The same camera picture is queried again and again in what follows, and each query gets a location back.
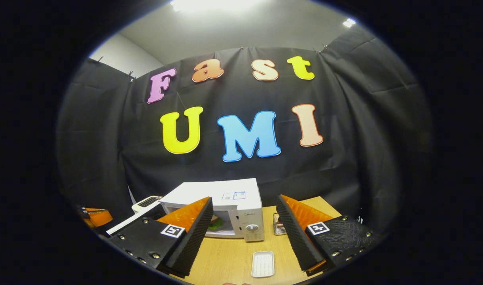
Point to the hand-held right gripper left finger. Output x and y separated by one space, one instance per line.
194 237

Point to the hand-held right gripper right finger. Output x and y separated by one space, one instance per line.
296 237

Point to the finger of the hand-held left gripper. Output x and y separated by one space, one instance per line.
99 217

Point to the sandwich with lettuce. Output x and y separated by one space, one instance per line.
216 224

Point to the white microwave oven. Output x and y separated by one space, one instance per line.
209 190

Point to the small white rectangular tray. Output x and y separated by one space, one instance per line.
262 264

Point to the white toaster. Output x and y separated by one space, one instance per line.
146 202

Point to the black backdrop cloth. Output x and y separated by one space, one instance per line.
344 158

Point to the small ceiling light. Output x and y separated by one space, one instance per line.
349 22

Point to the large ceiling light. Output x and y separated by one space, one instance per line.
213 4

